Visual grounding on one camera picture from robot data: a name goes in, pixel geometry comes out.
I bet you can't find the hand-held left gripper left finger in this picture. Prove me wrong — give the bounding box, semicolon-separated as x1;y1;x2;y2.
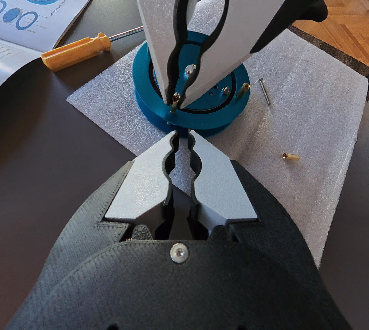
106;130;180;230

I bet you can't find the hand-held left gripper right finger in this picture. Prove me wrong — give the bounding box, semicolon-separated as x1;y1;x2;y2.
188;129;258;230

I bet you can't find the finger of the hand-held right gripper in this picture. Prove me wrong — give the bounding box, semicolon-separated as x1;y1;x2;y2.
136;0;199;105
175;0;315;105

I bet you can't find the blue round metal base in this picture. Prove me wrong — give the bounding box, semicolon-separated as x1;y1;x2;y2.
133;31;251;137

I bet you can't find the blue disc with bearing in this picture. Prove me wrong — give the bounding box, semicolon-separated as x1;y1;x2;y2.
153;47;237;112

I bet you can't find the dark grey desk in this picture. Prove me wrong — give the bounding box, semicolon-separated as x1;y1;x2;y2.
0;0;369;330

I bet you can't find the silver screw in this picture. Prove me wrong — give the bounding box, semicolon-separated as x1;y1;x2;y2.
257;78;271;106

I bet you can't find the white foam sheet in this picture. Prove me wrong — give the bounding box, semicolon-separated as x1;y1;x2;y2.
66;0;369;267

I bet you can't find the orange handled screwdriver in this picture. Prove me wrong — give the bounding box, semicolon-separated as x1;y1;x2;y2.
41;26;145;72

